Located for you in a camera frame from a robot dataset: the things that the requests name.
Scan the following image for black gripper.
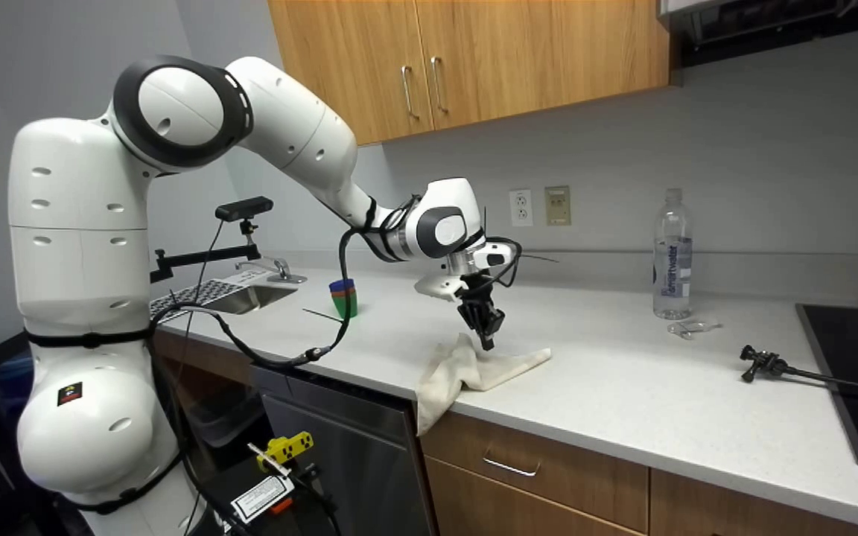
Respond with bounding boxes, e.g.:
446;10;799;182
449;269;510;359

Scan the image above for beige cloth towel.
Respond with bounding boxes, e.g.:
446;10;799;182
412;332;556;441

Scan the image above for stacked green blue cups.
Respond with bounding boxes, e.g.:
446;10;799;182
328;278;361;323

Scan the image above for wooden lower cabinet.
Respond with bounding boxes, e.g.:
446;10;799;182
412;400;858;536

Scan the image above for wooden cabinet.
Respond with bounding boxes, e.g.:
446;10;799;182
412;400;858;536
266;0;672;150

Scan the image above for dark steel dishwasher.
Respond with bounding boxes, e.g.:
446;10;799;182
246;359;437;536

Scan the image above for clear plastic water bottle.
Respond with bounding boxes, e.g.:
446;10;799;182
648;186;696;323

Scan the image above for clear plastic wrapper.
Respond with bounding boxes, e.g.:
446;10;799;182
663;316;726;341

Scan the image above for metal sink faucet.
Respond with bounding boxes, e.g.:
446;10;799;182
246;253;307;289

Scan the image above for steel kitchen sink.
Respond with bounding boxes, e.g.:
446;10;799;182
203;281;300;318

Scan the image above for white red box device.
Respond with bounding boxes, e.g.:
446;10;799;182
228;473;297;531

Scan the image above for dark grey waste bin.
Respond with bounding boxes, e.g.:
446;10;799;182
188;390;266;463

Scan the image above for wooden upper cabinet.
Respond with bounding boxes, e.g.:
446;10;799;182
266;0;672;150

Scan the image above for black range hood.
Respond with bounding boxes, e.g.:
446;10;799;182
659;0;858;71

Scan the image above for metal drawer handle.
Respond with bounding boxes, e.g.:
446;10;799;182
480;452;543;482

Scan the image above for white wall power outlet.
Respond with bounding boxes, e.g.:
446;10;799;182
507;187;535;229

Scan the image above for beige wall switch plate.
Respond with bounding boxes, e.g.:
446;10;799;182
543;182;574;229

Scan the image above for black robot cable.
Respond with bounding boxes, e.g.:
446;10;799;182
148;223;424;377

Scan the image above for metal cabinet door handle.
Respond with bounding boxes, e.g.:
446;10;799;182
395;62;424;126
425;55;453;119

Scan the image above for black camera clamp mount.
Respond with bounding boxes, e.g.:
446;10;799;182
738;344;858;400

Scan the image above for black stereo camera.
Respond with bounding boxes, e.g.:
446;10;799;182
213;195;276;228

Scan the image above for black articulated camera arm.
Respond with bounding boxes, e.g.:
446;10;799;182
145;217;261;286

